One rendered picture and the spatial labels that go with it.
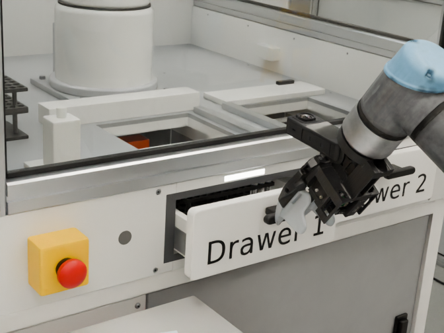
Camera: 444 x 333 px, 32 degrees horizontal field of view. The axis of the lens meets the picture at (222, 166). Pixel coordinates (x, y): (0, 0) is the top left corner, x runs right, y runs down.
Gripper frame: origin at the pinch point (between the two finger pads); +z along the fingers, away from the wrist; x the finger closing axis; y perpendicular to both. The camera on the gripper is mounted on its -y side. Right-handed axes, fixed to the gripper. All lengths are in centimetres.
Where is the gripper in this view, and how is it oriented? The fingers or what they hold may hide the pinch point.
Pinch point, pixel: (289, 211)
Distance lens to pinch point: 117.3
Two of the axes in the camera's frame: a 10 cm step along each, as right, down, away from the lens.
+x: 8.1, -1.5, 5.7
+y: 4.5, 7.9, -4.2
